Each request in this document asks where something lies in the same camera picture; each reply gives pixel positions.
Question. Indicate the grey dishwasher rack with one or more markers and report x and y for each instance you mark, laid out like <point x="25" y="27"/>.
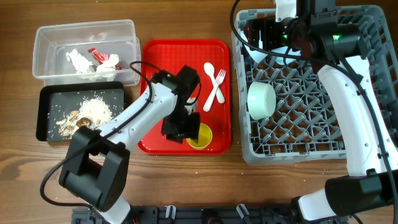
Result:
<point x="304" y="125"/>

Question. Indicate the light blue plate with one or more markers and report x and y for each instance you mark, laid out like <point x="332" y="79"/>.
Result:
<point x="288" y="51"/>

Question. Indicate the white plastic fork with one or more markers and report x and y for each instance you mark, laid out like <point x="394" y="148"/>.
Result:
<point x="218" y="81"/>

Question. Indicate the white plastic spoon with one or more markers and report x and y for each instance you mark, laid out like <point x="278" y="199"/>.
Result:
<point x="210" y="71"/>

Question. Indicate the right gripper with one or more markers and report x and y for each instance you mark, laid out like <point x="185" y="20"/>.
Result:
<point x="267" y="27"/>

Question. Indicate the red serving tray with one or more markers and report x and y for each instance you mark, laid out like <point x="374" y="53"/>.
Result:
<point x="171" y="55"/>

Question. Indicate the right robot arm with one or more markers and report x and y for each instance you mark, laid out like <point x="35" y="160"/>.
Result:
<point x="339" y="56"/>

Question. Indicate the light blue small bowl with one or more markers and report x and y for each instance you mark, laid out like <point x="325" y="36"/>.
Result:
<point x="258" y="57"/>

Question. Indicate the yellow cup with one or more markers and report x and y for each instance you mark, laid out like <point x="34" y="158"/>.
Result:
<point x="205" y="137"/>

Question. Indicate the white tissue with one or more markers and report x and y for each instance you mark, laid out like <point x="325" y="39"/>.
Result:
<point x="109" y="65"/>
<point x="81" y="63"/>

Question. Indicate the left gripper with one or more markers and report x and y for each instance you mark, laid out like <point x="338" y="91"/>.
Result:
<point x="191" y="129"/>

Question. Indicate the mint green bowl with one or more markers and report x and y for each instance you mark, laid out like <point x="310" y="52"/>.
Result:
<point x="261" y="100"/>

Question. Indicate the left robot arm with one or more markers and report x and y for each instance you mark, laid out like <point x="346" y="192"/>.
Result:
<point x="96" y="164"/>

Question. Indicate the rice and nut leftovers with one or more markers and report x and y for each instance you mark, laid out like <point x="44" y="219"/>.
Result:
<point x="91" y="113"/>

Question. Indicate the clear plastic bin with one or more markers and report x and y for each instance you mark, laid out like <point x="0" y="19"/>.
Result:
<point x="50" y="64"/>

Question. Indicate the black rectangular tray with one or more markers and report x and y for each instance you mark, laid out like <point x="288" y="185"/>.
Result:
<point x="57" y="101"/>

